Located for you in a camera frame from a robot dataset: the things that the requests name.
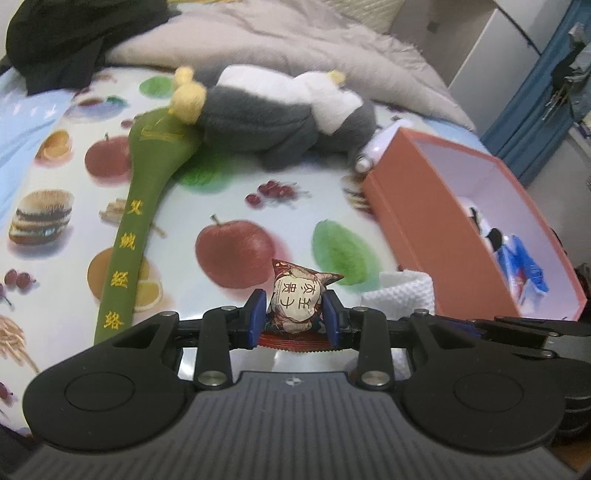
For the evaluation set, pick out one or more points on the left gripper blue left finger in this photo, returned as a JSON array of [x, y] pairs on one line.
[[224, 329]]

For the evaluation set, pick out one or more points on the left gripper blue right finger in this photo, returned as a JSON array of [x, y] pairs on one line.
[[365, 330]]

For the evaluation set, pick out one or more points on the red candy wrapper snack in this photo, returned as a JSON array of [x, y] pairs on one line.
[[294, 318]]

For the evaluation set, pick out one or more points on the blue snack packet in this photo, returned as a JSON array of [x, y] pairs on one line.
[[523, 275]]

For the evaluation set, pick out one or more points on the small panda plush toy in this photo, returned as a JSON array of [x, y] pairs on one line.
[[492, 237]]

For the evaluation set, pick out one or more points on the white folded tissue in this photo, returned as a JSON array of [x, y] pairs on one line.
[[401, 293]]

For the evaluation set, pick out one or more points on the orange cardboard box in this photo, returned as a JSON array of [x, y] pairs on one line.
[[416, 193]]

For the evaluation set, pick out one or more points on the small white bottle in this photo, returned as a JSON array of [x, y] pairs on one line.
[[372, 153]]

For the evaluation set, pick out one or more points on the green embroidered fabric hammer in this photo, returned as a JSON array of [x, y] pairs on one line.
[[159, 144]]

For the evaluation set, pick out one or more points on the grey white penguin plush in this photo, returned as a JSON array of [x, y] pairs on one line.
[[256, 110]]

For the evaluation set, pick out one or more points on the fruit print bed sheet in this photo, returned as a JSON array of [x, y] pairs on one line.
[[63, 187]]

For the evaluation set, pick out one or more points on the blue curtain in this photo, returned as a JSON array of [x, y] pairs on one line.
[[519, 137]]

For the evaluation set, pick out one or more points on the grey duvet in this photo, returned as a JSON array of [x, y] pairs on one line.
[[294, 37]]

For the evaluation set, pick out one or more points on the white wardrobe cabinet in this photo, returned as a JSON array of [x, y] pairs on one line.
[[483, 50]]

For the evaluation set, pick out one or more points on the beige quilted headboard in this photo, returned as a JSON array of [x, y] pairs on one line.
[[377, 15]]

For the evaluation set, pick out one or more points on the hanging clothes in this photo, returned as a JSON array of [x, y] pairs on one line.
[[570, 79]]

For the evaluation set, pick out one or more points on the black clothing pile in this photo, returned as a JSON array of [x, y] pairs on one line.
[[61, 44]]

